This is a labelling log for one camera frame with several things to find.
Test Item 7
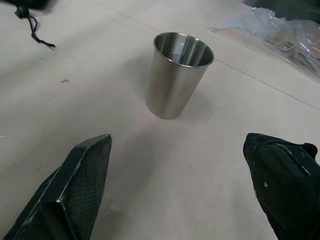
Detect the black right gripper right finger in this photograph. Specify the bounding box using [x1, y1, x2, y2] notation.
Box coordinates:
[243, 132, 320, 240]

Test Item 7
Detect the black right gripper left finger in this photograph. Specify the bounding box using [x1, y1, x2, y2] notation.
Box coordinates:
[1, 133, 113, 240]

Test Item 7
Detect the clear plastic bag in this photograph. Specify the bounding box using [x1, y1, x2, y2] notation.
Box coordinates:
[206, 6, 320, 76]

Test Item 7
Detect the stainless steel cup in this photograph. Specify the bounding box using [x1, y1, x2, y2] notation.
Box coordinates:
[146, 31, 215, 120]

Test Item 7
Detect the black drawstring cord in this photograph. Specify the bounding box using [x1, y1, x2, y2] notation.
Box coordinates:
[14, 6, 56, 49]

